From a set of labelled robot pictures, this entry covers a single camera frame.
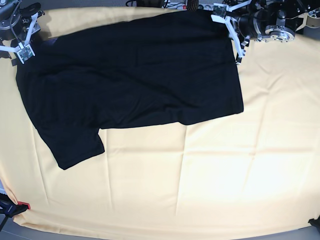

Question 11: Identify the black clamp at corner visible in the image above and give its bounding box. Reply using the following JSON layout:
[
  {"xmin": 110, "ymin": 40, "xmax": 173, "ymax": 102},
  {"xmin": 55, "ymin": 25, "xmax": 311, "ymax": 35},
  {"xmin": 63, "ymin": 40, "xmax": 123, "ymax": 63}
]
[{"xmin": 308, "ymin": 216, "xmax": 320, "ymax": 230}]

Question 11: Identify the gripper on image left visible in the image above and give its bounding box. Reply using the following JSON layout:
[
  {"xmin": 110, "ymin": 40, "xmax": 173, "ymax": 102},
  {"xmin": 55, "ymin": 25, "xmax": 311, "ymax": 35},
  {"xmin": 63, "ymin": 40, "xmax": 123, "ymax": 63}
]
[{"xmin": 19, "ymin": 2, "xmax": 41, "ymax": 38}]

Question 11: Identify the white power strip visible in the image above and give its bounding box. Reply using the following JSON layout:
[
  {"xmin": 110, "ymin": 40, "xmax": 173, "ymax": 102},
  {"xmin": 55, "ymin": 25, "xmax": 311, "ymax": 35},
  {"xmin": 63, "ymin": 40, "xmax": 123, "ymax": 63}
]
[{"xmin": 162, "ymin": 0, "xmax": 216, "ymax": 11}]

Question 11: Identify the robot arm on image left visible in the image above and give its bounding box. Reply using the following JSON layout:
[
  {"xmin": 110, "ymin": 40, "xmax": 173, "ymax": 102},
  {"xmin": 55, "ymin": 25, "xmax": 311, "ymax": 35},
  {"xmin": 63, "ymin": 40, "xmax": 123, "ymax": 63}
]
[{"xmin": 0, "ymin": 0, "xmax": 45, "ymax": 42}]

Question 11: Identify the black T-shirt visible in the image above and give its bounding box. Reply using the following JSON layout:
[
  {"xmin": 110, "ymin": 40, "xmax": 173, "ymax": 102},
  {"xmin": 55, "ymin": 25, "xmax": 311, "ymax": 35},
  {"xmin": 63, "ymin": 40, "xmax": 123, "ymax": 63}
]
[{"xmin": 16, "ymin": 10, "xmax": 244, "ymax": 170}]

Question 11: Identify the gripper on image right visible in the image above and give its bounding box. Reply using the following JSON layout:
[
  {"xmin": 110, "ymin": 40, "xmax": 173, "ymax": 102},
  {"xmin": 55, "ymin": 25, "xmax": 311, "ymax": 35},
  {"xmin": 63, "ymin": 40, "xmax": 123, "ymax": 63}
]
[{"xmin": 237, "ymin": 13, "xmax": 260, "ymax": 40}]

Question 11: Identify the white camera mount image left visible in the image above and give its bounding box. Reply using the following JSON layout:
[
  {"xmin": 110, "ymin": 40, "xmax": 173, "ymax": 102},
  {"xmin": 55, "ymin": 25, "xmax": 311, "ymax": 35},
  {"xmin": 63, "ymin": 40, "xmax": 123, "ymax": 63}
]
[{"xmin": 0, "ymin": 13, "xmax": 38, "ymax": 64}]

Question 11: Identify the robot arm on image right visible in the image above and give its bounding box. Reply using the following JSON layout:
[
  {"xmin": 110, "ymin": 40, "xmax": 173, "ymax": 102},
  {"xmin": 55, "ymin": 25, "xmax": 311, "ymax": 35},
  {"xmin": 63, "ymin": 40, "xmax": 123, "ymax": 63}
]
[{"xmin": 235, "ymin": 0, "xmax": 320, "ymax": 43}]

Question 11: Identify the red and black clamp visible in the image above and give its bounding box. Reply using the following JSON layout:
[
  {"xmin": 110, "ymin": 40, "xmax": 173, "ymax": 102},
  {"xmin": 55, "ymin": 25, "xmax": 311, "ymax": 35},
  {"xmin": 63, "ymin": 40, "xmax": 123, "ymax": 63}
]
[{"xmin": 0, "ymin": 193, "xmax": 31, "ymax": 225}]

